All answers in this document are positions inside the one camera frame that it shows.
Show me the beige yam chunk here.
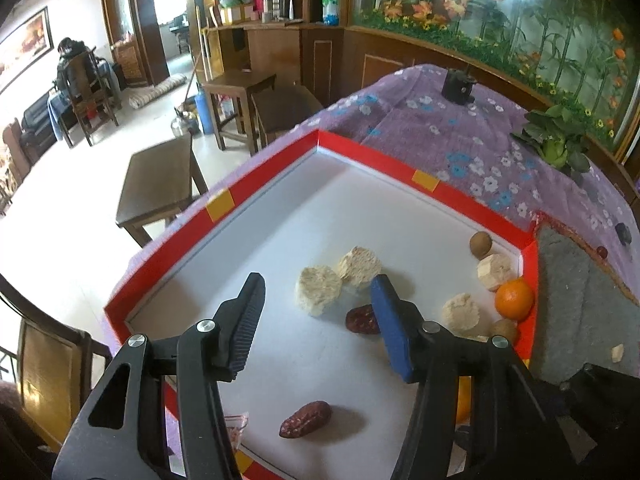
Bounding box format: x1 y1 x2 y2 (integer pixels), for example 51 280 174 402
611 344 625 363
442 292 480 334

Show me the small orange mandarin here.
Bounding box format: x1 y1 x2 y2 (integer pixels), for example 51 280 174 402
456 376 472 425

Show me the brown round longan fruit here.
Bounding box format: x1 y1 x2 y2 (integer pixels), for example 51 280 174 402
490 318 520 346

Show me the large orange mandarin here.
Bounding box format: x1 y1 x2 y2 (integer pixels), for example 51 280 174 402
495 278 535 322

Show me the dark red jujube date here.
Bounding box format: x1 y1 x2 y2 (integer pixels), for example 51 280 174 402
345 304 380 335

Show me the grey felt mat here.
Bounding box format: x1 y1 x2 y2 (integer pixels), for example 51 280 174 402
529 226 639 385

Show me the small tan yam piece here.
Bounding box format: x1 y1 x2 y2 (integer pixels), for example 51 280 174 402
295 266 342 318

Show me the pinkish yam chunk tray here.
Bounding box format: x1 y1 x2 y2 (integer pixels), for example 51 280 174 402
476 254 515 292

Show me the red white tray box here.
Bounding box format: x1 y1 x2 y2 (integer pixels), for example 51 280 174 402
105 130 538 479

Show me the pinkish yam chunk lower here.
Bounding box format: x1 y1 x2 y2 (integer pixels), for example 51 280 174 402
337 246 382 289

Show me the black car key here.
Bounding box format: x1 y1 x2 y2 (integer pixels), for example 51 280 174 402
615 222 632 246

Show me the dark wooden stool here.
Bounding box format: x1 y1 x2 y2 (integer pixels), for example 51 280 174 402
116 136 208 247

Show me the brown longan in tray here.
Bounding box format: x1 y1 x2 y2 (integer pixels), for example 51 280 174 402
469 231 492 260

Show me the wooden side table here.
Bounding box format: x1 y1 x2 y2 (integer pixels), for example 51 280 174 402
201 70 277 156

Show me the green leafy vegetable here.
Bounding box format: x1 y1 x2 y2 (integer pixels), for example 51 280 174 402
512 104 590 174

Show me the purple floral tablecloth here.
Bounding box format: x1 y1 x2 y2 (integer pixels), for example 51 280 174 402
119 64 639 304

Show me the black cylindrical container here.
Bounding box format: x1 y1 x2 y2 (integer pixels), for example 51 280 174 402
440 68 476 105

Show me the green blue water bottle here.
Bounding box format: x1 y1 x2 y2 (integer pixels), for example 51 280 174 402
321 0 341 26

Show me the wooden chair near camera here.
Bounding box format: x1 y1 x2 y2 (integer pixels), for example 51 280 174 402
1 280 112 453

